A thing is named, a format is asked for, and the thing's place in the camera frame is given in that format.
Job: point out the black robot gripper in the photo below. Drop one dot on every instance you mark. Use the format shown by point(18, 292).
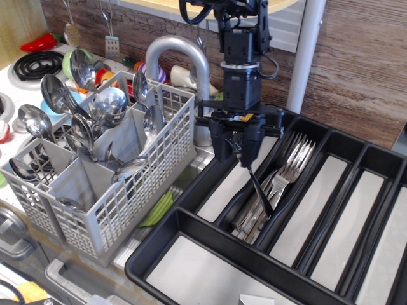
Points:
point(241, 110)

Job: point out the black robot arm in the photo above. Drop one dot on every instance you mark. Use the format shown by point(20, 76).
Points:
point(244, 40)

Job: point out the steel spoon front basket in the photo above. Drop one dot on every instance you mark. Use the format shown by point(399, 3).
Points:
point(129, 168)

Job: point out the steel spoon basket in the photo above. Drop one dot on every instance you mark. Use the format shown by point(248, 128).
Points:
point(80, 138)
point(129, 168)

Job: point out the black cutlery tray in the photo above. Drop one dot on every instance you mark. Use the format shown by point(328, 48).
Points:
point(337, 236)

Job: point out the grey plastic cutlery basket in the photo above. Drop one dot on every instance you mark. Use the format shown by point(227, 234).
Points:
point(75, 201)

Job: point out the steel spoon centre basket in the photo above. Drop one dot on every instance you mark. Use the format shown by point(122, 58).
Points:
point(80, 138)

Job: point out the silver kitchen faucet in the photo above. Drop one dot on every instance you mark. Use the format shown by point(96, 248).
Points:
point(200, 79)

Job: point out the steel spoon right compartment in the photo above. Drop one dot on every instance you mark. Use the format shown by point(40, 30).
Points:
point(153, 123)

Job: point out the pile of steel forks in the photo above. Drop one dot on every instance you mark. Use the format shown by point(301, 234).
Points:
point(296, 153)

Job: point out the green cloth in sink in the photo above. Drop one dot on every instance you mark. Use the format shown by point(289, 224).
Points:
point(159, 210)

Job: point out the steel spoon middle back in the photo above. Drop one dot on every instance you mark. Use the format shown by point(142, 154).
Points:
point(109, 108)

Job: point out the wooden round shelf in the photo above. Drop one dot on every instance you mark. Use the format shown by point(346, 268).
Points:
point(170, 9)

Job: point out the white vertical pole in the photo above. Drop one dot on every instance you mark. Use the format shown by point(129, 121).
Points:
point(311, 24)

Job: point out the hanging metal spatula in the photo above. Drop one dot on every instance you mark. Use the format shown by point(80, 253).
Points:
point(112, 45)

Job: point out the large steel spoon top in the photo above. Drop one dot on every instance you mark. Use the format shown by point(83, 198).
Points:
point(83, 71)

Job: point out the large steel spoon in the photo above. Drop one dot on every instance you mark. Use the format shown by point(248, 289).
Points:
point(83, 71)
point(58, 98)

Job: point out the green toy bowl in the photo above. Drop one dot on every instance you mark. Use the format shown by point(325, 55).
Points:
point(67, 60)

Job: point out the large steel spoon left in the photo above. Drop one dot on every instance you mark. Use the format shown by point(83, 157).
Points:
point(58, 98)

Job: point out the hanging strainer spoon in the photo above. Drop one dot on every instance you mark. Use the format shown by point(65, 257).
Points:
point(71, 32)

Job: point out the steel spoon far left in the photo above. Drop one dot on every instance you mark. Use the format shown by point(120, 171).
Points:
point(36, 122)

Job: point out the red toy pepper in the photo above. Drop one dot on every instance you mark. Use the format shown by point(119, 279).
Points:
point(46, 42)

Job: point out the black stove burner coil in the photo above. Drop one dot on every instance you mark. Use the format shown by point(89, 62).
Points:
point(35, 65)

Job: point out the steel spoon low left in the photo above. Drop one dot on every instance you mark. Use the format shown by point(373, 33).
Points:
point(24, 171)

